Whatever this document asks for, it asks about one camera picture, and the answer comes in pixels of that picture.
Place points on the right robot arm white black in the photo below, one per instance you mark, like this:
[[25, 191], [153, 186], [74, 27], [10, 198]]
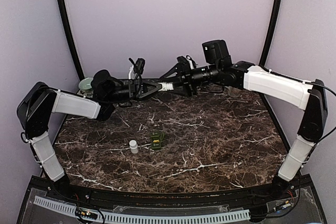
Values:
[[305, 95]]

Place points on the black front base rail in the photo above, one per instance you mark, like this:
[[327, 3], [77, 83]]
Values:
[[108, 198]]

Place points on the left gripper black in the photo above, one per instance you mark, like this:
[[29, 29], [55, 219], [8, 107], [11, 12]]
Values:
[[136, 89]]

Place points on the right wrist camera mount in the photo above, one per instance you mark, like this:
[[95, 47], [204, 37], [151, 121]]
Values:
[[187, 61]]

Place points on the green weekly pill organizer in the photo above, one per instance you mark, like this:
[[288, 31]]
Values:
[[157, 138]]

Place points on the pale green bowl left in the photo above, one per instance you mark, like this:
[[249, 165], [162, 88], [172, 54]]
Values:
[[85, 86]]

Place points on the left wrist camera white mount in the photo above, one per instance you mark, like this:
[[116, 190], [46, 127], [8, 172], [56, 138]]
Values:
[[136, 69]]

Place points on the white slotted cable duct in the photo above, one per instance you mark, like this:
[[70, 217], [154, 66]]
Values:
[[110, 217]]

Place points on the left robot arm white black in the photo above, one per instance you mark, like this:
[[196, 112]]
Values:
[[36, 109]]

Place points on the black frame post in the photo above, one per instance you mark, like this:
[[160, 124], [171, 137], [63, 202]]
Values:
[[270, 32], [70, 39]]

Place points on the left black frame post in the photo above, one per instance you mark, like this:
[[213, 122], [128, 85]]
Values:
[[70, 39]]

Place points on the right black frame post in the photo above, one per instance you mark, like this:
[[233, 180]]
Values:
[[270, 32]]

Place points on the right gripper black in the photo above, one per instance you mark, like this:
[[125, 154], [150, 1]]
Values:
[[188, 83]]

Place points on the white pill bottle front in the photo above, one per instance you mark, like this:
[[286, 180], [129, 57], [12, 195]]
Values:
[[133, 145]]

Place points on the cream ceramic mug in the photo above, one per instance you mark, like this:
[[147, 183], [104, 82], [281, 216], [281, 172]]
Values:
[[233, 92]]

